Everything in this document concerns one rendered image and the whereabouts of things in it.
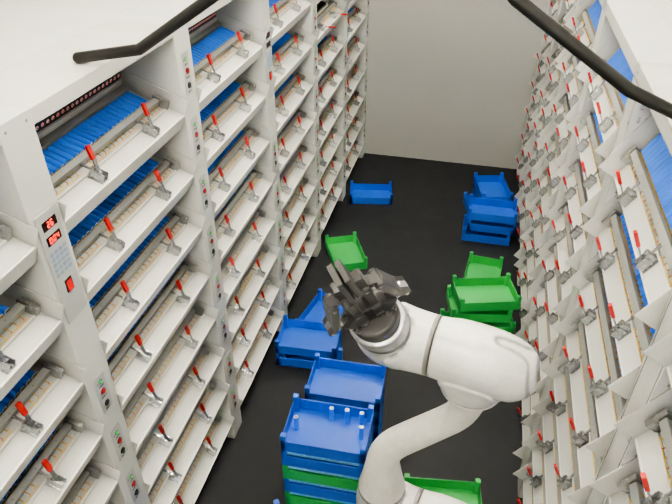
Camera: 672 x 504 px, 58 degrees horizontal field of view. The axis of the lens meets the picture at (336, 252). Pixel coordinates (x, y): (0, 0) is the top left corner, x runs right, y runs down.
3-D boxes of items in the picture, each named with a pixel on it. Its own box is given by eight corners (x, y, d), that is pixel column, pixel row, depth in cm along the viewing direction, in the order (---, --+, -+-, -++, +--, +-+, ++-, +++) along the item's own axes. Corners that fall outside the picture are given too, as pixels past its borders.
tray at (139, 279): (199, 238, 205) (208, 207, 197) (103, 365, 157) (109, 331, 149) (144, 213, 205) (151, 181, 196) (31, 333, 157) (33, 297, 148)
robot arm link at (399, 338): (393, 286, 96) (387, 276, 91) (422, 336, 93) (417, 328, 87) (344, 315, 97) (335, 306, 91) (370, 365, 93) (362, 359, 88)
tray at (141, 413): (213, 326, 228) (221, 301, 220) (133, 460, 180) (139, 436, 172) (164, 304, 228) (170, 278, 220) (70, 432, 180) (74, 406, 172)
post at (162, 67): (242, 421, 274) (186, 15, 172) (234, 438, 266) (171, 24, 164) (201, 413, 278) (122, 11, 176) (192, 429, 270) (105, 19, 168)
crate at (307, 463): (372, 432, 230) (373, 419, 225) (364, 479, 214) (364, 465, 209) (295, 420, 235) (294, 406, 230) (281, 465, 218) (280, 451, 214)
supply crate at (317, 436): (373, 419, 225) (374, 404, 221) (364, 465, 209) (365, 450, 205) (294, 406, 230) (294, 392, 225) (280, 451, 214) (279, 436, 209)
